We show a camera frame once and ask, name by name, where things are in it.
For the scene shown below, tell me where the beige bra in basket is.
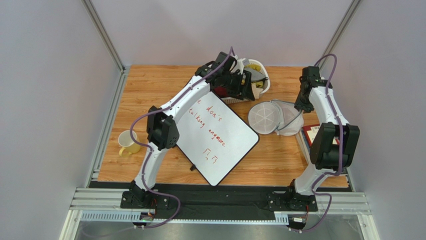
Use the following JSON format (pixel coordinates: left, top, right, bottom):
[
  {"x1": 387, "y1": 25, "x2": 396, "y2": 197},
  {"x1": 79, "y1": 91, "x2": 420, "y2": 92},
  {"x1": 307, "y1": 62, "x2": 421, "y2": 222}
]
[{"x1": 251, "y1": 81, "x2": 266, "y2": 99}]

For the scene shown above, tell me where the red hardcover book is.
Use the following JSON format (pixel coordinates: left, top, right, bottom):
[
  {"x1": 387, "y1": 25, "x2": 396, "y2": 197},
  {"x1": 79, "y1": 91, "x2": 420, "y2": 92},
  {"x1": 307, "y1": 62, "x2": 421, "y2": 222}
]
[{"x1": 301, "y1": 124, "x2": 320, "y2": 148}]

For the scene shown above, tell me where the yellow mug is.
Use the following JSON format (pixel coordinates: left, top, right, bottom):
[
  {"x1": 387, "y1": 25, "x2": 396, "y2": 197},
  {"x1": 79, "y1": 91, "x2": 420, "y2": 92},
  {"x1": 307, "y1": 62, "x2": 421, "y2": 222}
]
[{"x1": 117, "y1": 130, "x2": 141, "y2": 157}]

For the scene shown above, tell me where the red garment in basket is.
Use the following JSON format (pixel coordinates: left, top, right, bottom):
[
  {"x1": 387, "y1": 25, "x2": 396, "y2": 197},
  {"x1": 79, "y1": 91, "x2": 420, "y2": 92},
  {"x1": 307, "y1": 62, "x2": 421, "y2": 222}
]
[{"x1": 213, "y1": 86, "x2": 228, "y2": 98}]

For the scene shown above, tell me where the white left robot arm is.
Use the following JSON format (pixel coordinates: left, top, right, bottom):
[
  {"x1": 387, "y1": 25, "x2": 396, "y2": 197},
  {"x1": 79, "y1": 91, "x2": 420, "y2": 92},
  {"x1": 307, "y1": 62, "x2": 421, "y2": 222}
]
[{"x1": 120, "y1": 49, "x2": 255, "y2": 209}]

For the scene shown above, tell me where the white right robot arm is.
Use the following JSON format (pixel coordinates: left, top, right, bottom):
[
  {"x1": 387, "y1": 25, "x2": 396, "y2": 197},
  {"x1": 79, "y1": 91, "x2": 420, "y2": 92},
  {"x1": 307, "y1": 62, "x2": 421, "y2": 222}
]
[{"x1": 267, "y1": 66, "x2": 360, "y2": 211}]

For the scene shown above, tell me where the white whiteboard with red writing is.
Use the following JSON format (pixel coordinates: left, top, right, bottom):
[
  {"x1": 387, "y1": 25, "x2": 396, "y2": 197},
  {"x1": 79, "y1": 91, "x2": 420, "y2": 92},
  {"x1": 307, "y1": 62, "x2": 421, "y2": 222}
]
[{"x1": 177, "y1": 92, "x2": 260, "y2": 186}]

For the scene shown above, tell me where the white mesh laundry bag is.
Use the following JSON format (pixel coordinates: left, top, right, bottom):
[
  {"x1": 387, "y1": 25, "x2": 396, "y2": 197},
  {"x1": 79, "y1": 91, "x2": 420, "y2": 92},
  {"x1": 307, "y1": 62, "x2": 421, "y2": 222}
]
[{"x1": 248, "y1": 99, "x2": 304, "y2": 136}]

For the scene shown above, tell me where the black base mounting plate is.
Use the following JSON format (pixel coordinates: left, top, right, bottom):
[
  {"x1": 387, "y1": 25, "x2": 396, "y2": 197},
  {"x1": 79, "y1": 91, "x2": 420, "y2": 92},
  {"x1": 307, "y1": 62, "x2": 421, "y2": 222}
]
[{"x1": 120, "y1": 182, "x2": 318, "y2": 220}]

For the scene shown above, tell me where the white plastic laundry basket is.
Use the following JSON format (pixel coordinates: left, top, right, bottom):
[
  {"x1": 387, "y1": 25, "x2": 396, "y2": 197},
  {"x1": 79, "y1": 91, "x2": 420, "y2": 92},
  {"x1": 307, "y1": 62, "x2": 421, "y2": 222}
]
[{"x1": 242, "y1": 58, "x2": 271, "y2": 100}]

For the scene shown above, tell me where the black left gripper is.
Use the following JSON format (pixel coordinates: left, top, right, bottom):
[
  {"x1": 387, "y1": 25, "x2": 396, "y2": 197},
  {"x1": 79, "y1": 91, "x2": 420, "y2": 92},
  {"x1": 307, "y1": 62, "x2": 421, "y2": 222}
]
[{"x1": 221, "y1": 71, "x2": 256, "y2": 101}]

